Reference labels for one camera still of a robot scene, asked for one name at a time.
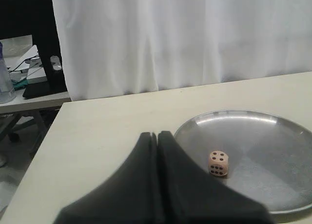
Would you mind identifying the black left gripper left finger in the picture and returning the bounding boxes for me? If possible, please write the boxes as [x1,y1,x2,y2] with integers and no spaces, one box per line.
[54,132,163,224]

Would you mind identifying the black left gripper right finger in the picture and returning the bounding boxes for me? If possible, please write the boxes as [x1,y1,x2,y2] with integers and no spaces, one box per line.
[102,130,158,224]

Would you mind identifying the wooden die with black pips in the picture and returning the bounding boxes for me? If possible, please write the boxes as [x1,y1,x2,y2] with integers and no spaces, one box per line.
[208,150,229,177]

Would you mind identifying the round metal plate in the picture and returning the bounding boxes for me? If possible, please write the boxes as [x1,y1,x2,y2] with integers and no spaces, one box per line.
[175,110,312,214]

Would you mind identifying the white curtain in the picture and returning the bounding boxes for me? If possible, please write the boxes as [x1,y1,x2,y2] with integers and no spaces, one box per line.
[52,0,312,101]

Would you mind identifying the side table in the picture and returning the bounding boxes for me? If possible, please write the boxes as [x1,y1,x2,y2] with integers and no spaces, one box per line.
[0,91,72,159]

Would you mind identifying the green cloth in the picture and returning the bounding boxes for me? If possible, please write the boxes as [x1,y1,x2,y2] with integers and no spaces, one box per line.
[12,79,28,91]

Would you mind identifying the clear plastic bottle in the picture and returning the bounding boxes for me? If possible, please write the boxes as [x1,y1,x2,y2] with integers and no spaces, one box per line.
[0,43,16,104]

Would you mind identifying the white papers on side table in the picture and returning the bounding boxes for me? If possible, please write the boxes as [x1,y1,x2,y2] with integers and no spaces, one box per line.
[1,35,47,84]

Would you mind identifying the black monitor stand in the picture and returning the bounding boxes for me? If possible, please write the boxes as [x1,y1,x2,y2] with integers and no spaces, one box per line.
[23,0,67,99]

